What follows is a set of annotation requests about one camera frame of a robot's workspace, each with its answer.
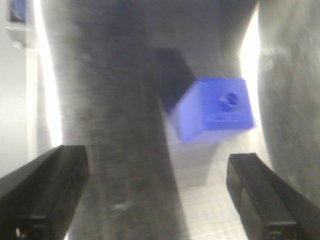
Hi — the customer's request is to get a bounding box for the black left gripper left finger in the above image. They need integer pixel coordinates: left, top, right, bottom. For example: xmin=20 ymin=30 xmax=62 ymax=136
xmin=0 ymin=145 xmax=89 ymax=240

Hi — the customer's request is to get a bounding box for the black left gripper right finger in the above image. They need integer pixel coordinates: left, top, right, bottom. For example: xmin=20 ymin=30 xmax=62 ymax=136
xmin=226 ymin=153 xmax=320 ymax=240

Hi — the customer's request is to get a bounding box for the blue bottle-shaped part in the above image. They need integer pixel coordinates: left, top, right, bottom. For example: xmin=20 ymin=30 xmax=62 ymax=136
xmin=171 ymin=77 xmax=255 ymax=143

